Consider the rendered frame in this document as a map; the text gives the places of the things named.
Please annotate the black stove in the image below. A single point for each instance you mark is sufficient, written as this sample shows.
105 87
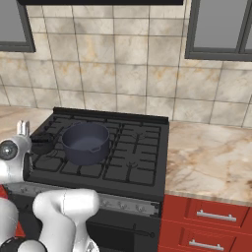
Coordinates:
138 157

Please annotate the dark blue pot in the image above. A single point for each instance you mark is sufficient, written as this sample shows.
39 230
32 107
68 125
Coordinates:
86 144

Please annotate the black range hood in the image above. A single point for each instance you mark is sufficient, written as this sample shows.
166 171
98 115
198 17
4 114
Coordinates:
98 1

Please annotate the black oven door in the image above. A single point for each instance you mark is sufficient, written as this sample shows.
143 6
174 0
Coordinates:
124 241

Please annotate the red drawer front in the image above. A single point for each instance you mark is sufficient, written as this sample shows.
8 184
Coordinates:
175 210
170 239

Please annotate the grey stove knob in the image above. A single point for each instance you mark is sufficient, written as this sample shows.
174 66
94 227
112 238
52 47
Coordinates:
123 206
105 203
141 208

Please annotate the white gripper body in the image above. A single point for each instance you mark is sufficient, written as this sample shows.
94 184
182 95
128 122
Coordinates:
23 128

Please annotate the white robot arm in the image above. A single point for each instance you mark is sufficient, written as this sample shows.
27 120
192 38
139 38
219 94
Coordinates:
65 213

